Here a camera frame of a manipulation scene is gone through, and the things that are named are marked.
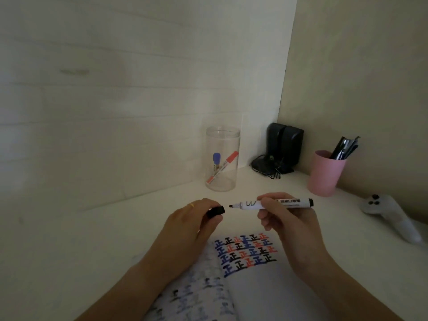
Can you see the white handheld controller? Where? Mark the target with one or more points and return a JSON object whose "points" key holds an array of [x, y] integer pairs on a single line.
{"points": [[389, 213]]}

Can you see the person's right forearm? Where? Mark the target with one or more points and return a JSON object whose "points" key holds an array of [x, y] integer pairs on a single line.
{"points": [[344, 290]]}

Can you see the red whiteboard marker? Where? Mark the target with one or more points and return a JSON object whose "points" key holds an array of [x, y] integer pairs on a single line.
{"points": [[224, 165]]}

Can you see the person's right hand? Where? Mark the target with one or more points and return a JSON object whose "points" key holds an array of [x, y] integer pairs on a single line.
{"points": [[294, 230]]}

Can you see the clear plastic jar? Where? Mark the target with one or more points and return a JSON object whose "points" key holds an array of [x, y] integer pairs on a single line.
{"points": [[223, 140]]}

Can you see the pink plastic cup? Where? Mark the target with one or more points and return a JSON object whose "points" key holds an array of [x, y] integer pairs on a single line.
{"points": [[325, 175]]}

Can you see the black marker cap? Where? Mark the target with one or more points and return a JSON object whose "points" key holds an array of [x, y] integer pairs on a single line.
{"points": [[215, 212]]}

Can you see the black whiteboard marker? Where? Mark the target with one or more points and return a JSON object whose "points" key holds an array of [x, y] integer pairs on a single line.
{"points": [[301, 203]]}

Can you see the person's left forearm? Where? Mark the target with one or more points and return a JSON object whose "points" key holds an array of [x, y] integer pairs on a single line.
{"points": [[127, 294]]}

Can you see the open notebook with tally marks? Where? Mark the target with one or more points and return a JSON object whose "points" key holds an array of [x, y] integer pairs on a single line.
{"points": [[254, 284]]}

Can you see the person's left hand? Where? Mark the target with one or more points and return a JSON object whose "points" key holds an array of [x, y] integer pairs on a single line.
{"points": [[180, 233]]}

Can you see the black pen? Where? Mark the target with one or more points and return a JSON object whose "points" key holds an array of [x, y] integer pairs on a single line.
{"points": [[337, 148]]}

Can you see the person's left thumb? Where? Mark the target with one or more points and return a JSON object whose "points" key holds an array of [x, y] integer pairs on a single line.
{"points": [[210, 223]]}

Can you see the blue whiteboard marker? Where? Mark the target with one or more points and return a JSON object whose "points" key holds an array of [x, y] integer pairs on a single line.
{"points": [[216, 161]]}

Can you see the black desktop speaker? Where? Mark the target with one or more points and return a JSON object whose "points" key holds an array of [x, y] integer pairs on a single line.
{"points": [[292, 147], [275, 140]]}

